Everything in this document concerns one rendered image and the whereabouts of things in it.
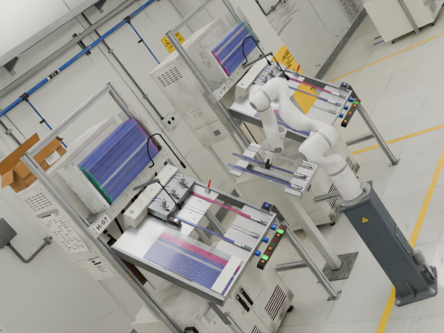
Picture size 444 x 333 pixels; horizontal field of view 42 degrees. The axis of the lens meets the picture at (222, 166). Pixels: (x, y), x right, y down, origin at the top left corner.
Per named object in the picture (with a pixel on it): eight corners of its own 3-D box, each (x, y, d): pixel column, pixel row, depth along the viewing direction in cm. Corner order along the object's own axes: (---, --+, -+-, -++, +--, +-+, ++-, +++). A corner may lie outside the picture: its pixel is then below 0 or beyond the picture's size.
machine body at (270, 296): (299, 301, 393) (248, 234, 375) (256, 389, 347) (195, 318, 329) (233, 308, 438) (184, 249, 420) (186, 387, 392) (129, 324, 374)
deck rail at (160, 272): (224, 304, 309) (224, 297, 305) (222, 307, 308) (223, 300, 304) (113, 251, 331) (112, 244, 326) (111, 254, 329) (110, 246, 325)
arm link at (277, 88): (319, 160, 307) (341, 141, 310) (322, 152, 296) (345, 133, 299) (255, 97, 320) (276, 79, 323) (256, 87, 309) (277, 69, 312)
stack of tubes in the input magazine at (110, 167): (160, 150, 360) (133, 116, 352) (111, 203, 326) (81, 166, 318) (148, 156, 368) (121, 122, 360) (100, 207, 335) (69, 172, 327)
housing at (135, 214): (178, 184, 374) (178, 168, 364) (135, 234, 341) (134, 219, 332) (167, 179, 376) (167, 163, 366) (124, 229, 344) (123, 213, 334)
